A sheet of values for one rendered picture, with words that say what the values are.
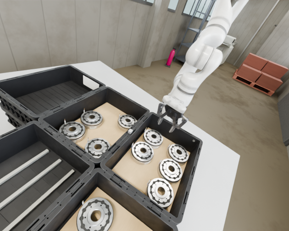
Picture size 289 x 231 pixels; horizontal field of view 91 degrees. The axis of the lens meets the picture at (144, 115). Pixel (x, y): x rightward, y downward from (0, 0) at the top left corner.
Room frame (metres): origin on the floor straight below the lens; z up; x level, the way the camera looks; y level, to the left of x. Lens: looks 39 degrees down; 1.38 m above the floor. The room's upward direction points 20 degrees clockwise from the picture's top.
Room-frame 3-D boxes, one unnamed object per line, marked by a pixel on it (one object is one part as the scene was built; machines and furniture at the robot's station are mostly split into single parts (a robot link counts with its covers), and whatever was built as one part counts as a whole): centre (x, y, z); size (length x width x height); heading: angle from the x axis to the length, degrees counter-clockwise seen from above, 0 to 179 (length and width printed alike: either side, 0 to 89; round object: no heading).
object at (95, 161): (0.46, 0.17, 0.92); 0.40 x 0.30 x 0.02; 163
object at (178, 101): (0.48, -0.10, 1.14); 0.11 x 0.09 x 0.06; 157
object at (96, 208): (0.12, 0.03, 0.86); 0.05 x 0.05 x 0.01
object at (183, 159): (0.46, -0.22, 0.86); 0.10 x 0.10 x 0.01
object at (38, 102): (0.55, 0.46, 0.87); 0.40 x 0.30 x 0.11; 163
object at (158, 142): (0.50, -0.08, 0.86); 0.10 x 0.10 x 0.01
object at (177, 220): (0.38, -0.11, 0.92); 0.40 x 0.30 x 0.02; 163
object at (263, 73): (5.66, -3.30, 0.42); 1.41 x 1.00 x 0.84; 64
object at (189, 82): (0.49, -0.12, 1.24); 0.09 x 0.07 x 0.15; 81
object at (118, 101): (0.46, 0.17, 0.87); 0.40 x 0.30 x 0.11; 163
